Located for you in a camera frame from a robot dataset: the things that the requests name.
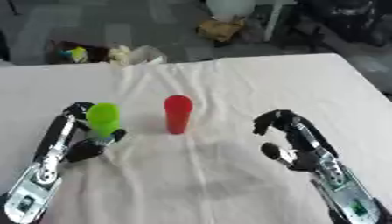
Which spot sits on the white plastic bag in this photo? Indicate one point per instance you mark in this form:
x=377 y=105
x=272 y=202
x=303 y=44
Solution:
x=145 y=55

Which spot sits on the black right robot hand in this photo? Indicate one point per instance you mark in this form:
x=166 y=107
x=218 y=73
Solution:
x=301 y=137

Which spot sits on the dark box with toys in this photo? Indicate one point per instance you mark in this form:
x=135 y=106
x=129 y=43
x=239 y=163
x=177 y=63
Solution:
x=76 y=53

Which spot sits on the black chair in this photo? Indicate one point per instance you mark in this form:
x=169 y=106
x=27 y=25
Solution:
x=347 y=20

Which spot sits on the tan crumpled bag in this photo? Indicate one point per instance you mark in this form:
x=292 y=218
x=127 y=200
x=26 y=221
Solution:
x=220 y=29

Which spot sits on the green plastic cup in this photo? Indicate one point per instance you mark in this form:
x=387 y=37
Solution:
x=103 y=119

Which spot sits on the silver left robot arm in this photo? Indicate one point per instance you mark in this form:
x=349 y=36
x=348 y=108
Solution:
x=30 y=192

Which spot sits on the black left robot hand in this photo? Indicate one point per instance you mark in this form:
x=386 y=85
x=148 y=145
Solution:
x=51 y=137

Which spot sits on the white post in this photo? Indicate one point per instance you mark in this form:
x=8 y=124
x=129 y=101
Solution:
x=275 y=19

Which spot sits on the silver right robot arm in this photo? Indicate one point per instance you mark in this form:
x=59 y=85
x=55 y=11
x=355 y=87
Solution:
x=347 y=195

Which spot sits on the white round container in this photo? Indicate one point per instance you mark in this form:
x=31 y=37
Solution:
x=229 y=7

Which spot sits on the red plastic cup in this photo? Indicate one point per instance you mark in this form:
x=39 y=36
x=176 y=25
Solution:
x=177 y=113

